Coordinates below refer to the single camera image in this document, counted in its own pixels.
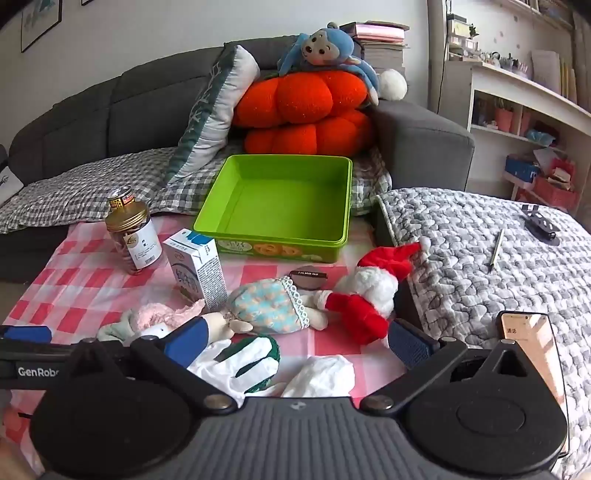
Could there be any white santa plush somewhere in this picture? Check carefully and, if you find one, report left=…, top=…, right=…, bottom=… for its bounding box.
left=318, top=239, right=432, bottom=344

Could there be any stack of books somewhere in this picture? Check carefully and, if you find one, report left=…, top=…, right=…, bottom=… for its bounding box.
left=339, top=21, right=411, bottom=75

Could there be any grey quilted cover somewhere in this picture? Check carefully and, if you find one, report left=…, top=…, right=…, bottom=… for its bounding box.
left=374, top=187, right=591, bottom=480

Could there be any grey checked blanket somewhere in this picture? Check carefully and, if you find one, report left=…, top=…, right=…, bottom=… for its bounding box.
left=0, top=145, right=393, bottom=235

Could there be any white milk carton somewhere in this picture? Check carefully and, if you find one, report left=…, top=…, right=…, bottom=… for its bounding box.
left=161, top=228, right=228, bottom=312

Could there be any red basket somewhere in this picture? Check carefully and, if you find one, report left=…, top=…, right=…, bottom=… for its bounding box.
left=533, top=175, right=581, bottom=209

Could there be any pink plant pot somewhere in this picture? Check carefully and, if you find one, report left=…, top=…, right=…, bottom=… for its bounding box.
left=494, top=99, right=515, bottom=132

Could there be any rag doll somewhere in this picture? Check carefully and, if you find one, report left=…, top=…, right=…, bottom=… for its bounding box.
left=196, top=275, right=331, bottom=347

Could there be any orange pumpkin cushion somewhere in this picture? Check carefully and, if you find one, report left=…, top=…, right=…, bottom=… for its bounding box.
left=232, top=69, right=370, bottom=126
left=244, top=113, right=374, bottom=157

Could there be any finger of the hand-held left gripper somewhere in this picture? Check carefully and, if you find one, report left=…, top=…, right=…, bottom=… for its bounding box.
left=0, top=325, right=81, bottom=358

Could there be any brown round pad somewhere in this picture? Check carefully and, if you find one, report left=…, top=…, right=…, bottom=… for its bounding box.
left=291, top=266, right=328, bottom=291

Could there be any white shelf unit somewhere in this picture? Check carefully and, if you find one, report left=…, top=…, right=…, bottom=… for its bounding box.
left=438, top=0, right=591, bottom=217

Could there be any gold smartphone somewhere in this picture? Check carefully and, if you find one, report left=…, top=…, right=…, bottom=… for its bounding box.
left=496, top=311, right=570, bottom=460

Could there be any white cloth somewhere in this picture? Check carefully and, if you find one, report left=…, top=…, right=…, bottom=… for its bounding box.
left=281, top=355, right=356, bottom=398

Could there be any white glove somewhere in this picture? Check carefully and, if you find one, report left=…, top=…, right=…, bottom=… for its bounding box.
left=187, top=336, right=280, bottom=409

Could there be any pink checked tablecloth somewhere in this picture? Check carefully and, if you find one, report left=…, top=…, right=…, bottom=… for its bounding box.
left=0, top=215, right=416, bottom=480

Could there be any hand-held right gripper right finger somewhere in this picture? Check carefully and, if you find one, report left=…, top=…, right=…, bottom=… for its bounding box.
left=360, top=318, right=540, bottom=413

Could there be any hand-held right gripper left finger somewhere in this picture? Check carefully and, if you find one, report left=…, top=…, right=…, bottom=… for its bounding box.
left=51, top=316, right=245, bottom=413

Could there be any green and white pillow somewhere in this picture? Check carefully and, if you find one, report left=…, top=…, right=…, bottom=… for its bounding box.
left=164, top=44, right=262, bottom=183

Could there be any grey sofa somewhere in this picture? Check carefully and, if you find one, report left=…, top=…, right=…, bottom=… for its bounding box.
left=0, top=34, right=476, bottom=284

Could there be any glass cookie jar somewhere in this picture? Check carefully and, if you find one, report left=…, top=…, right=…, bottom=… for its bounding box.
left=105, top=185, right=162, bottom=277

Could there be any blue box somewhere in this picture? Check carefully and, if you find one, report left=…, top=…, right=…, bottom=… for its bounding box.
left=503, top=154, right=541, bottom=184

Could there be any pink knitted soft toy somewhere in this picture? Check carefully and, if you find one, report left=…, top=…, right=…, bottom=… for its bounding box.
left=97, top=299, right=206, bottom=342

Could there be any blue monkey plush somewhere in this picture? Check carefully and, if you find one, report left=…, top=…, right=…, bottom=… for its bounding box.
left=276, top=22, right=408, bottom=107

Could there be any white printed cushion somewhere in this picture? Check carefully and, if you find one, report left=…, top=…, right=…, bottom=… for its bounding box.
left=0, top=143, right=25, bottom=207

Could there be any thin pen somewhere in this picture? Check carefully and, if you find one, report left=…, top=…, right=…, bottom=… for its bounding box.
left=489, top=228, right=505, bottom=269

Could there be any green plastic box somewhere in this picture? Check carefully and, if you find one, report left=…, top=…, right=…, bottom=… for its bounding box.
left=193, top=154, right=354, bottom=265

